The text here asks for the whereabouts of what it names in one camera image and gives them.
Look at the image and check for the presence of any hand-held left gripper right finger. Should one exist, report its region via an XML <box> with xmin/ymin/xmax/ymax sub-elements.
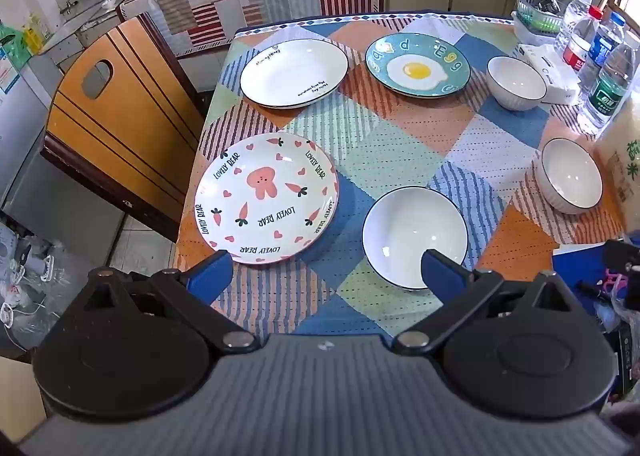
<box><xmin>392</xmin><ymin>250</ymin><xmax>576</xmax><ymax>354</ymax></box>

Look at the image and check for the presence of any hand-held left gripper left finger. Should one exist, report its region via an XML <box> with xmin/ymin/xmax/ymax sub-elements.
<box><xmin>75</xmin><ymin>250</ymin><xmax>261</xmax><ymax>353</ymax></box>

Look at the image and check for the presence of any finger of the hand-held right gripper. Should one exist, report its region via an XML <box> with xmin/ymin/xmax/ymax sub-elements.
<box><xmin>604</xmin><ymin>238</ymin><xmax>640</xmax><ymax>278</ymax></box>

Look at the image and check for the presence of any large white bowl dark rim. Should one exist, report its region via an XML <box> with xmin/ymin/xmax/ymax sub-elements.
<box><xmin>361</xmin><ymin>186</ymin><xmax>469</xmax><ymax>292</ymax></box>

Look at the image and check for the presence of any white plate carrot bear print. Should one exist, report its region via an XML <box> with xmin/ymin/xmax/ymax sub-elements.
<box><xmin>194</xmin><ymin>132</ymin><xmax>340</xmax><ymax>265</ymax></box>

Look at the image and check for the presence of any small white ribbed bowl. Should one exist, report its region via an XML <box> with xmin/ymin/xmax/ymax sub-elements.
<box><xmin>534</xmin><ymin>137</ymin><xmax>605</xmax><ymax>215</ymax></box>
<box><xmin>486</xmin><ymin>56</ymin><xmax>548</xmax><ymax>112</ymax></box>

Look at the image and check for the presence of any white plate black rim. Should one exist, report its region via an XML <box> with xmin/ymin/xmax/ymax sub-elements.
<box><xmin>239</xmin><ymin>38</ymin><xmax>350</xmax><ymax>110</ymax></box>

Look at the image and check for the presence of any teal plate fried egg print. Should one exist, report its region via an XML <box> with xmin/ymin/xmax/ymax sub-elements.
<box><xmin>364</xmin><ymin>32</ymin><xmax>472</xmax><ymax>98</ymax></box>

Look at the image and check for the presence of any pink plastic item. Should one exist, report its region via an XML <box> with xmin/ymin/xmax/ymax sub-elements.
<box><xmin>602</xmin><ymin>273</ymin><xmax>631</xmax><ymax>294</ymax></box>

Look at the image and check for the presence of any blue box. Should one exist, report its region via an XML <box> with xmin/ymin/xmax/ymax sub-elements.
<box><xmin>552</xmin><ymin>242</ymin><xmax>626</xmax><ymax>317</ymax></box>

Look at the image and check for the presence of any white rice bag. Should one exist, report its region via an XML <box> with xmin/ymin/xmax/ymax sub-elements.
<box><xmin>592</xmin><ymin>86</ymin><xmax>640</xmax><ymax>237</ymax></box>

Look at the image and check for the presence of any patchwork table cloth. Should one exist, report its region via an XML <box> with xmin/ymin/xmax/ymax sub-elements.
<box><xmin>170</xmin><ymin>11</ymin><xmax>631</xmax><ymax>337</ymax></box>

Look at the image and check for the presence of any water bottle green label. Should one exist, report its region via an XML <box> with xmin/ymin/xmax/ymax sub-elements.
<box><xmin>577</xmin><ymin>31</ymin><xmax>640</xmax><ymax>134</ymax></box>

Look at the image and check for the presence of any wooden chair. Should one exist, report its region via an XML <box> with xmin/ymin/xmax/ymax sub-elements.
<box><xmin>41</xmin><ymin>12</ymin><xmax>211</xmax><ymax>243</ymax></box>

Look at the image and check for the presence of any white tissue pack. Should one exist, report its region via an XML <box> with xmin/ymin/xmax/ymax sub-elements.
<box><xmin>516</xmin><ymin>43</ymin><xmax>581</xmax><ymax>106</ymax></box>

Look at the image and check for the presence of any water bottle red label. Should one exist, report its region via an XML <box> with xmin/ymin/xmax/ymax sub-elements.
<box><xmin>562</xmin><ymin>5</ymin><xmax>604</xmax><ymax>72</ymax></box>

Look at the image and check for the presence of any water bottle blue label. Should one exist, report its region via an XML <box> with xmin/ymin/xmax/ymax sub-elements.
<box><xmin>580</xmin><ymin>11</ymin><xmax>627</xmax><ymax>92</ymax></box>

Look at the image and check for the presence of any silver refrigerator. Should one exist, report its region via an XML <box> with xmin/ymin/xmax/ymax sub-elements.
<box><xmin>0</xmin><ymin>53</ymin><xmax>126</xmax><ymax>257</ymax></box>

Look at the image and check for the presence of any clear water bottle white cap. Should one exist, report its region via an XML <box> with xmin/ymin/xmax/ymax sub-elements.
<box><xmin>554</xmin><ymin>0</ymin><xmax>593</xmax><ymax>54</ymax></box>

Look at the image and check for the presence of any green plastic basket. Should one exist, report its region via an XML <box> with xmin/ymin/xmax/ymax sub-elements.
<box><xmin>511</xmin><ymin>0</ymin><xmax>568</xmax><ymax>46</ymax></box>

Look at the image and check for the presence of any yellow bottle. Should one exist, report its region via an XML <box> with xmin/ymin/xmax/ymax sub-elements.
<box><xmin>27</xmin><ymin>11</ymin><xmax>51</xmax><ymax>44</ymax></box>

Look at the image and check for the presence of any green plastic bag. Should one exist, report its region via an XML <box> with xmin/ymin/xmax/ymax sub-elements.
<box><xmin>0</xmin><ymin>23</ymin><xmax>32</xmax><ymax>58</ymax></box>

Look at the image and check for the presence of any clear plastic bag with cables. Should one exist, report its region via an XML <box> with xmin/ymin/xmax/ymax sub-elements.
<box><xmin>0</xmin><ymin>221</ymin><xmax>91</xmax><ymax>352</ymax></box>

